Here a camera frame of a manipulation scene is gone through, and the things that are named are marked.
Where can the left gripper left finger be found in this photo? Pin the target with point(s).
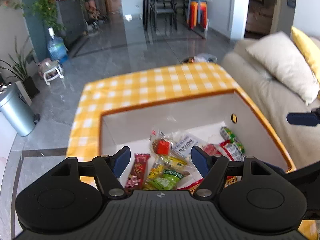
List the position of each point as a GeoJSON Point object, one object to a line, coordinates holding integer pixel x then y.
{"type": "Point", "coordinates": [108, 170]}

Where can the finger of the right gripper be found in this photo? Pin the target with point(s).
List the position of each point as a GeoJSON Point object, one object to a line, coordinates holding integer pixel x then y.
{"type": "Point", "coordinates": [303, 119]}

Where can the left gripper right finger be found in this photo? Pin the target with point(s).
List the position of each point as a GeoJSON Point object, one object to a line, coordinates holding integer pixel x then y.
{"type": "Point", "coordinates": [213, 169]}

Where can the red snack packet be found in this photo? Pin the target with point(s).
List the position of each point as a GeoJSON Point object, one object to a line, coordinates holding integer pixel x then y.
{"type": "Point", "coordinates": [232, 150]}

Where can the dark red wafer bar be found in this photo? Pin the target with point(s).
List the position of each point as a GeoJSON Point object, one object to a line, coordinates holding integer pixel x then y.
{"type": "Point", "coordinates": [137, 174]}

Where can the green sausage stick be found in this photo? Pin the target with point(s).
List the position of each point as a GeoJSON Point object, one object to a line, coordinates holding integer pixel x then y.
{"type": "Point", "coordinates": [227, 134]}

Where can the green raisin nut packet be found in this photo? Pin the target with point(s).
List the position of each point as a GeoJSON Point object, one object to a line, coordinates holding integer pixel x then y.
{"type": "Point", "coordinates": [166, 173]}

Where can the clear bag red cube snack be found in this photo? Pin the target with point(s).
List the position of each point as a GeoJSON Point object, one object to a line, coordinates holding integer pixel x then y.
{"type": "Point", "coordinates": [162, 144]}

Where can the clear bag white balls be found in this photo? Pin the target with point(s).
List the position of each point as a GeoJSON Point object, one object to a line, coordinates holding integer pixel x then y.
{"type": "Point", "coordinates": [183, 142]}

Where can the noodle snack packet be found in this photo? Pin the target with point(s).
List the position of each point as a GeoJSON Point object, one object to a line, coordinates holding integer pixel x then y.
{"type": "Point", "coordinates": [193, 186]}

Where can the beige sofa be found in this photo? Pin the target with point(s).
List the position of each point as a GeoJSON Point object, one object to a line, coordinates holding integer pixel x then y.
{"type": "Point", "coordinates": [275, 101]}

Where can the yellow cushion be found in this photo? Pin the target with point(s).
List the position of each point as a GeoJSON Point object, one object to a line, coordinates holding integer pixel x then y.
{"type": "Point", "coordinates": [308, 49]}

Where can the orange cardboard box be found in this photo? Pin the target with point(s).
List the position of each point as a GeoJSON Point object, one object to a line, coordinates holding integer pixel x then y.
{"type": "Point", "coordinates": [202, 117]}

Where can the cream cushion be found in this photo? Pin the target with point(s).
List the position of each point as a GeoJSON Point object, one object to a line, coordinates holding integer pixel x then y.
{"type": "Point", "coordinates": [279, 55]}

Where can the yellow checkered tablecloth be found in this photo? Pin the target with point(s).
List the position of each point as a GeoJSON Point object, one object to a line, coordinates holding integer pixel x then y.
{"type": "Point", "coordinates": [136, 89]}

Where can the silver trash can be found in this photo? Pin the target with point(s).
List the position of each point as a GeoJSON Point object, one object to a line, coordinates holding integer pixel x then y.
{"type": "Point", "coordinates": [16, 110]}

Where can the small white stool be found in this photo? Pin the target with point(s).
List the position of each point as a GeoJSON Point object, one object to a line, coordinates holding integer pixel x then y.
{"type": "Point", "coordinates": [50, 70]}

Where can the blue water jug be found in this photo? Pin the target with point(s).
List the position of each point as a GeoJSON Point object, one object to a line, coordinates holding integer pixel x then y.
{"type": "Point", "coordinates": [56, 47]}

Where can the potted plant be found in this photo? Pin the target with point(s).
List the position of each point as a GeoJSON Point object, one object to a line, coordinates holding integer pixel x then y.
{"type": "Point", "coordinates": [18, 68]}

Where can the orange stacked stools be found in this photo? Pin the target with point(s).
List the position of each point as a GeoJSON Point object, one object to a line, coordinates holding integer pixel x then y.
{"type": "Point", "coordinates": [197, 14]}

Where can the dark grey cabinet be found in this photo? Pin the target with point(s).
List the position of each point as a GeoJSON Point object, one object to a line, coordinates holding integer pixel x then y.
{"type": "Point", "coordinates": [71, 17]}

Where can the black dining chair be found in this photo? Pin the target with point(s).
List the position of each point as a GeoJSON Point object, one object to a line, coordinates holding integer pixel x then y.
{"type": "Point", "coordinates": [166, 8]}

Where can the hanging green plant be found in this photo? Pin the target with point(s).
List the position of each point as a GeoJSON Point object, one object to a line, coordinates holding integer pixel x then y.
{"type": "Point", "coordinates": [47, 11]}

